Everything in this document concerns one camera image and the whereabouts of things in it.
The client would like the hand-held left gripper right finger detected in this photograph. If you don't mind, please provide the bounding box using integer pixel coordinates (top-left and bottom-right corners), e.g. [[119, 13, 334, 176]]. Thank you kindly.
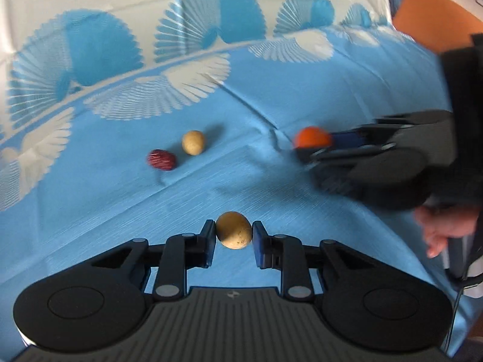
[[251, 220, 379, 303]]

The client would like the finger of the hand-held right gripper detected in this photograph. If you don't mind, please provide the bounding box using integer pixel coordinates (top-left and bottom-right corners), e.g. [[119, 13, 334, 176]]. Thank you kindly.
[[330, 110, 453, 148], [294, 144, 402, 172]]

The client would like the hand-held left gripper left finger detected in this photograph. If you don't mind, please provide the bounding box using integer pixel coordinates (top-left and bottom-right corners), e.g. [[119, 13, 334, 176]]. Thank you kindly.
[[90, 219, 218, 303]]

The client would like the small orange tangerine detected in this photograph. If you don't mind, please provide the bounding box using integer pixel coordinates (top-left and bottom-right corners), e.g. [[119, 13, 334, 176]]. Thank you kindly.
[[293, 126, 334, 150]]

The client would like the person's right hand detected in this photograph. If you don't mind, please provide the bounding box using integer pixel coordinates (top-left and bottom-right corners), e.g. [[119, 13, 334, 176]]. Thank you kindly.
[[413, 207, 479, 259]]

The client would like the dark red jujube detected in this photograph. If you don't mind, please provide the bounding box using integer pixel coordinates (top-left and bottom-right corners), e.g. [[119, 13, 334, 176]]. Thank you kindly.
[[147, 149, 177, 172]]

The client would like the blue fan-print tablecloth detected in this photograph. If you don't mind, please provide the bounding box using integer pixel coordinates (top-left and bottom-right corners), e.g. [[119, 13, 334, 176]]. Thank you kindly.
[[0, 0, 469, 362]]

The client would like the orange cardboard sheet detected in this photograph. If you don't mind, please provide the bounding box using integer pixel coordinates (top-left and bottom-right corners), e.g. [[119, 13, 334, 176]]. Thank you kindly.
[[392, 0, 483, 56]]

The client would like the black cable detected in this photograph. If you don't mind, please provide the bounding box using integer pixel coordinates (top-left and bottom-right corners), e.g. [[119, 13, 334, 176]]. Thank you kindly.
[[442, 268, 468, 360]]

